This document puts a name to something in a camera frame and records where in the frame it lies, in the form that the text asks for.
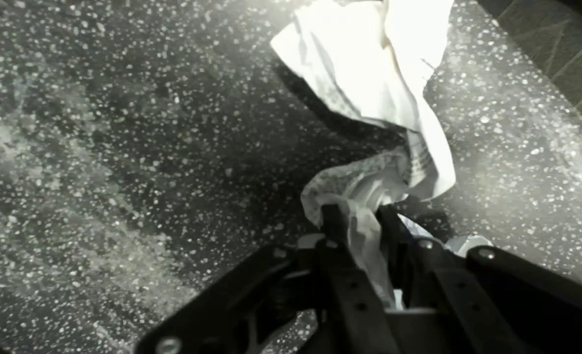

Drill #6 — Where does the large white paper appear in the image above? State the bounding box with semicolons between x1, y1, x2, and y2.
269;0;460;311

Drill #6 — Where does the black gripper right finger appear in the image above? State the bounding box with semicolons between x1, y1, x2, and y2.
375;205;582;354

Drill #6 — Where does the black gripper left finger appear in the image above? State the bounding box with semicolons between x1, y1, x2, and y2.
136;205;399;354

